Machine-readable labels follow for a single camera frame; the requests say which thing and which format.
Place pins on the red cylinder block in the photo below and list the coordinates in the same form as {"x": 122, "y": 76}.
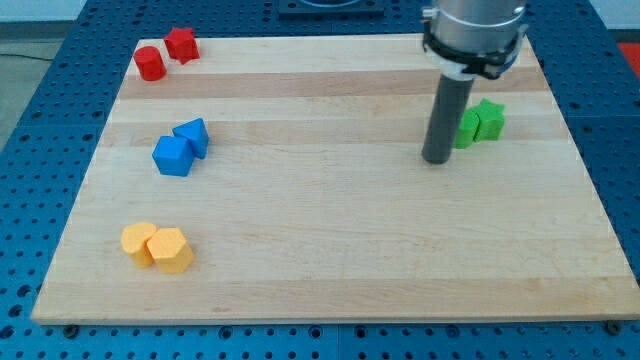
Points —
{"x": 149, "y": 62}

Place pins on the yellow cylinder block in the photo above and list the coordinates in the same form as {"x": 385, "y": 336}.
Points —
{"x": 134, "y": 238}

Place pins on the blue triangle block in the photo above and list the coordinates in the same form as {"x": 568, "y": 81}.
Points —
{"x": 196, "y": 134}

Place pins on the wooden board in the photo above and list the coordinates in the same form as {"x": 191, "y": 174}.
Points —
{"x": 314, "y": 205}

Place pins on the blue cube block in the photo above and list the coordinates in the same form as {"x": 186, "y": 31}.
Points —
{"x": 173, "y": 156}

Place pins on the green cylinder block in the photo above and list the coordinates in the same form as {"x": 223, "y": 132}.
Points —
{"x": 467, "y": 130}

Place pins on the red star block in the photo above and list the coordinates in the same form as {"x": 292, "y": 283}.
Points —
{"x": 181, "y": 45}

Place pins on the green star block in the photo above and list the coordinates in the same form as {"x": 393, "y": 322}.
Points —
{"x": 491, "y": 120}

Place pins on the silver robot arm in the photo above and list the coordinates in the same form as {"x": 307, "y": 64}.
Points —
{"x": 470, "y": 38}

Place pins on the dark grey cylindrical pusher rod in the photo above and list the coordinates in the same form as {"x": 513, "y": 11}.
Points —
{"x": 449, "y": 105}

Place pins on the yellow hexagon block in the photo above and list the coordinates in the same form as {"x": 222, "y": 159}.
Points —
{"x": 171, "y": 250}

